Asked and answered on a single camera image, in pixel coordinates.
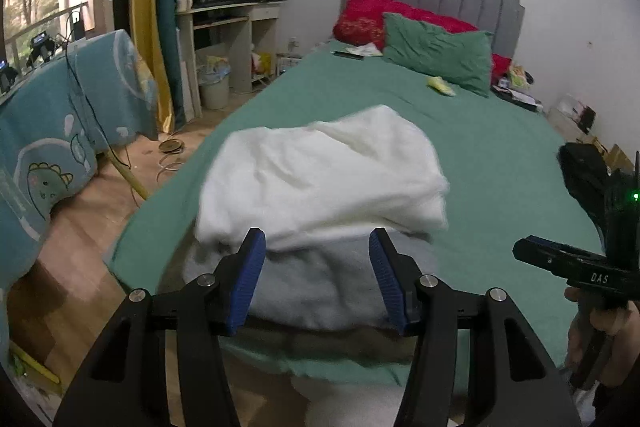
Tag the person's right hand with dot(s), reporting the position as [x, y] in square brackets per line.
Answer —
[622, 347]

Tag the plastic bag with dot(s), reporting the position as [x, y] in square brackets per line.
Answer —
[262, 64]

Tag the white desk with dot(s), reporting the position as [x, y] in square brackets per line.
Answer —
[265, 32]

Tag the white nightstand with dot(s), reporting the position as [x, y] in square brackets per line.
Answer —
[565, 124]

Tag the black device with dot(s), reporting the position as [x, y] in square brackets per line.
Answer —
[77, 24]
[40, 47]

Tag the small yellow packet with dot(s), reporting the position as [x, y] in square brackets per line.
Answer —
[441, 87]

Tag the yellow green strip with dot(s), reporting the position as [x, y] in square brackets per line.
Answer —
[37, 369]

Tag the yellow green snack packet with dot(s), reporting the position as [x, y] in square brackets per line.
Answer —
[520, 77]

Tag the bed with green sheet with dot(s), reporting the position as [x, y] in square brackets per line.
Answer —
[500, 167]

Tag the black remote control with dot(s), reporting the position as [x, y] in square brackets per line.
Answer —
[347, 55]

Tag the white garment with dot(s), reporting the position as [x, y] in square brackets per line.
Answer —
[310, 177]

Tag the blue printed blanket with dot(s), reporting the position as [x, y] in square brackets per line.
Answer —
[50, 132]

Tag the yellow curtain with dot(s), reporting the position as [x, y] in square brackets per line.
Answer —
[145, 7]

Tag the wall socket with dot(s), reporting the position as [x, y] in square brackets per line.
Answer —
[293, 42]

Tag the round brown coil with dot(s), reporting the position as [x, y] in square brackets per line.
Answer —
[171, 145]

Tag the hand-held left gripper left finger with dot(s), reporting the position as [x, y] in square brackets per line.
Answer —
[250, 277]

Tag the white green paper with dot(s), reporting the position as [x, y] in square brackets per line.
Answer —
[367, 50]

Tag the white board panel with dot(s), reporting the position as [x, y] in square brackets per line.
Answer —
[192, 92]

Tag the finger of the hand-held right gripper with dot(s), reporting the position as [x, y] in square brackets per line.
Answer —
[582, 172]
[540, 254]

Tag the red pillow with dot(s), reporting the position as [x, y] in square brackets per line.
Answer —
[501, 67]
[360, 19]

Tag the black flat items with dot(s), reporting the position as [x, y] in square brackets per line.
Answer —
[515, 97]

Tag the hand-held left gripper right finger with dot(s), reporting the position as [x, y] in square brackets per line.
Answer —
[387, 277]

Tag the white trash bin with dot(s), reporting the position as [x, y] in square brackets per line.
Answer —
[215, 94]

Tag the yellow tube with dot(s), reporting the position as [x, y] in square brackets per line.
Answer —
[131, 179]

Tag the white cup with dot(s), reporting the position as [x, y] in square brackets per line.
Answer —
[183, 4]

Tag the green pillow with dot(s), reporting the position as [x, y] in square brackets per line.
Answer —
[435, 49]

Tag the brown cardboard box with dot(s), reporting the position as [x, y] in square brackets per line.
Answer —
[615, 154]

